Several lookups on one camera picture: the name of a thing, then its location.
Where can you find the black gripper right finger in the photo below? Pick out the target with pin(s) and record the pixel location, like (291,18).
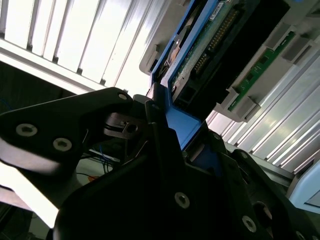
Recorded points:
(250,190)

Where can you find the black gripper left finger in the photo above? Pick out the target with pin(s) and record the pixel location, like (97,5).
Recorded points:
(62,117)

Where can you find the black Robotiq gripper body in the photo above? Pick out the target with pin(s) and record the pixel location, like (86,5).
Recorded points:
(120,205)

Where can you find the hard disk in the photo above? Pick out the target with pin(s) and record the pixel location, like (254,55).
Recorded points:
(182,117)

